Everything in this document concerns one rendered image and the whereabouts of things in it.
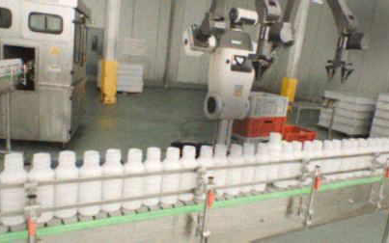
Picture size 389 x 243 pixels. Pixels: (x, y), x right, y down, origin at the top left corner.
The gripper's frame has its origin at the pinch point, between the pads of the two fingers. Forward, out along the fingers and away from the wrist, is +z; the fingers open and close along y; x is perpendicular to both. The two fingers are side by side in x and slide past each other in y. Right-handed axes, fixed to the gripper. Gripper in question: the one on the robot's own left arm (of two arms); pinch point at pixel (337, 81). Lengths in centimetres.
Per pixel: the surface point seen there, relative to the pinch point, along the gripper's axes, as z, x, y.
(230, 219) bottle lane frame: 46, 67, -20
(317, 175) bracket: 32, 36, -26
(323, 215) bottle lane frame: 53, 19, -20
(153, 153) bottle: 23, 94, -16
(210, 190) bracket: 32, 81, -27
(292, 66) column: -8, -684, 676
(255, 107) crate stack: 40, -92, 157
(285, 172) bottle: 33, 43, -18
